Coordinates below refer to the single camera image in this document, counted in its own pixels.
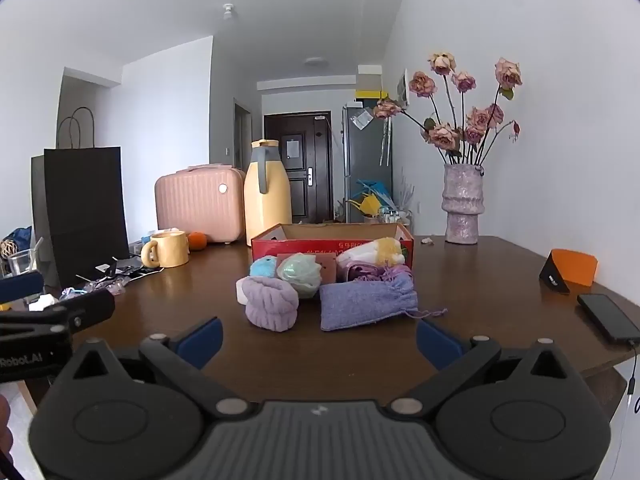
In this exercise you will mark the dried pink roses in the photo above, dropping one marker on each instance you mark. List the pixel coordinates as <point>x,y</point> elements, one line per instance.
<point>442,135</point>

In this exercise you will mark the clear drinking glass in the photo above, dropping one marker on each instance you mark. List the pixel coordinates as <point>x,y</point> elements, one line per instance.
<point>20,262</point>

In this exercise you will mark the grey interior door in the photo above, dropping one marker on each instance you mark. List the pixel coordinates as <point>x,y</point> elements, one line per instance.
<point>243,135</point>

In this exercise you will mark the orange black card stand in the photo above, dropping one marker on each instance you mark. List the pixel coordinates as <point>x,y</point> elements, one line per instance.
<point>575,266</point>

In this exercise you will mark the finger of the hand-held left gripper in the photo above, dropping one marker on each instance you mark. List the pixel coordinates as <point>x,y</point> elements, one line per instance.
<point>20,286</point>
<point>80,309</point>

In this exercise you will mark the black smartphone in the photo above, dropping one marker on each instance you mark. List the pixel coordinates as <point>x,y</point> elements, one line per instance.
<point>607,317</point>

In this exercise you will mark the white round sponge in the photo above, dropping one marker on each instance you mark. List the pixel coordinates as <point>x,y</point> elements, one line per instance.
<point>241,291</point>

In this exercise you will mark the yellow blue bag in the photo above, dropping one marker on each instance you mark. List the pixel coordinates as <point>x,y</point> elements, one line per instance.
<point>372,200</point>

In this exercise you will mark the white yellow alpaca plush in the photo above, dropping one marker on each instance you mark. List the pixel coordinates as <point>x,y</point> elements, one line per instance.
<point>380,249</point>

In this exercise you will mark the ceiling sprinkler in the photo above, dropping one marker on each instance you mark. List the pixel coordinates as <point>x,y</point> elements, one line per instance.
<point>228,10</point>

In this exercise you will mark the black paper bag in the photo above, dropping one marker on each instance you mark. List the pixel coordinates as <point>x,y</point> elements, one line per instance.
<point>82,200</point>

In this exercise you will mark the lavender fluffy towel headband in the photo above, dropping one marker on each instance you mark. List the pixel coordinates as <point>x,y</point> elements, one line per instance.
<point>272,306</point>

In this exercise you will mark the light blue plush toy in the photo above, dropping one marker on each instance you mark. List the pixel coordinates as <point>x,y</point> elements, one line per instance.
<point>262,267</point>

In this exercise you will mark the pale green mesh bath puff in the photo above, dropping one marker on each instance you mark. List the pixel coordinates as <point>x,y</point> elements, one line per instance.
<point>300,274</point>

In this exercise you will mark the orange fruit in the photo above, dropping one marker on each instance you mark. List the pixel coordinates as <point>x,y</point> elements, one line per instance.
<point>197,241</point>

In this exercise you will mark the pile of small packets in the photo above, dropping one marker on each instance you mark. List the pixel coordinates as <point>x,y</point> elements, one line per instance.
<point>110,272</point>

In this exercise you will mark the dried lavender sprigs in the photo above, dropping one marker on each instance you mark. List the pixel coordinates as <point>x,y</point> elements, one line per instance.
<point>406,190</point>

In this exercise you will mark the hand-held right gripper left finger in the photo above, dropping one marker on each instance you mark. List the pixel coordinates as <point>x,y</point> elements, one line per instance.
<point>202,344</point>

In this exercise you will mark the yellow thermos jug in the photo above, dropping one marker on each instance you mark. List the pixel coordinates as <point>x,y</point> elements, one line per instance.
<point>267,200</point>

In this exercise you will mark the dark blue bag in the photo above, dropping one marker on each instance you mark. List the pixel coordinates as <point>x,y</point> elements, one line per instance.
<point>19,237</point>

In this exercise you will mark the purple satin cloth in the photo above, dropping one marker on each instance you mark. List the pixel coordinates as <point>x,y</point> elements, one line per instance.
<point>367,273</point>

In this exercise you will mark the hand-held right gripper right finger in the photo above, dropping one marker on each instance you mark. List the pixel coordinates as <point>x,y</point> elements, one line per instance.
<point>437,344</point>

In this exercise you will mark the yellow box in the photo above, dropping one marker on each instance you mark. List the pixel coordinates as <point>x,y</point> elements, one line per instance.
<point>370,94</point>

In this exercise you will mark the grey refrigerator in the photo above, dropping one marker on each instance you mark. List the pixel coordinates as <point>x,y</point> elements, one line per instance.
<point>367,165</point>

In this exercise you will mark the wall calendar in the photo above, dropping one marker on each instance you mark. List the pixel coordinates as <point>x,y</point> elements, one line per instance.
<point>402,87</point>

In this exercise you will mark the round ceiling lamp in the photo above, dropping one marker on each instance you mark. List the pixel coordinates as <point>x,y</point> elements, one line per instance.
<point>316,61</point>

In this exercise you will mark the pink hard-shell suitcase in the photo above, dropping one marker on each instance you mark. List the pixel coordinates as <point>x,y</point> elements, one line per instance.
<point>195,205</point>

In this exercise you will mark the purple textured vase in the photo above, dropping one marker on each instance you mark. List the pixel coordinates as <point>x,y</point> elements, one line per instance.
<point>462,200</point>

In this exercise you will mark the dark brown entrance door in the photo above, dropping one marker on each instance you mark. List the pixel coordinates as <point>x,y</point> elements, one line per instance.
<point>320,185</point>

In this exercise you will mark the wicker ball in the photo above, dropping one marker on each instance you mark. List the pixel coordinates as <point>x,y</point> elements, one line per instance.
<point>7,249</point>

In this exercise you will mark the red printed cardboard box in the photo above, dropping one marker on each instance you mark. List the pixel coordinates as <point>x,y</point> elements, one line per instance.
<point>300,248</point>

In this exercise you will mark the yellow ceramic mug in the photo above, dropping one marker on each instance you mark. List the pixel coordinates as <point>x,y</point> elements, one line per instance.
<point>170,250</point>

